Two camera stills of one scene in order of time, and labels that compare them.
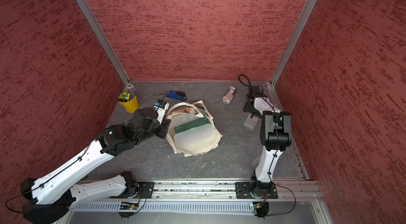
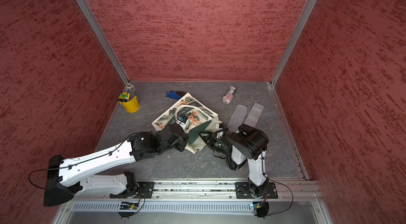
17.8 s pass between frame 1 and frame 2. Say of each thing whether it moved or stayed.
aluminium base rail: stayed
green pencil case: moved
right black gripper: moved
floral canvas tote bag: moved
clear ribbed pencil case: moved
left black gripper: moved
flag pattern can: stayed
